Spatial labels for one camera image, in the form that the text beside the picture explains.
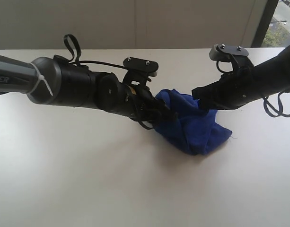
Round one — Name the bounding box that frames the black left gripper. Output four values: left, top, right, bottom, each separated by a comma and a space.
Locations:
116, 82, 178, 123

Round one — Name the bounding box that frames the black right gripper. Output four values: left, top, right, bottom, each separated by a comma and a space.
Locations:
192, 67, 256, 110

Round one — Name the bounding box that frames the blue towel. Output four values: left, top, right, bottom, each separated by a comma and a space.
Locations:
154, 89, 232, 156

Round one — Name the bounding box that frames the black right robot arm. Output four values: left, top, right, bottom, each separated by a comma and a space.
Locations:
192, 44, 290, 110

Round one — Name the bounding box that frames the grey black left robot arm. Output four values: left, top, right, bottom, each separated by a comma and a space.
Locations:
0, 55, 177, 124

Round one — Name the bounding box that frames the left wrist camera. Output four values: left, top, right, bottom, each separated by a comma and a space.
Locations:
123, 57, 159, 86

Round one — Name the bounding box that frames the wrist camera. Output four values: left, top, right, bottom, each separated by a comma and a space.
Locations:
209, 44, 254, 73
123, 57, 159, 86

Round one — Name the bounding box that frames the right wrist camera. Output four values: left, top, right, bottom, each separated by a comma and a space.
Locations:
209, 44, 254, 73

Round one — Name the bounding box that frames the dark window frame post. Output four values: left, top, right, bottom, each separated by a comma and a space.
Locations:
251, 0, 278, 48

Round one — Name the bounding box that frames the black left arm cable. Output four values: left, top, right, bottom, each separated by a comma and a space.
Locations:
63, 34, 126, 69

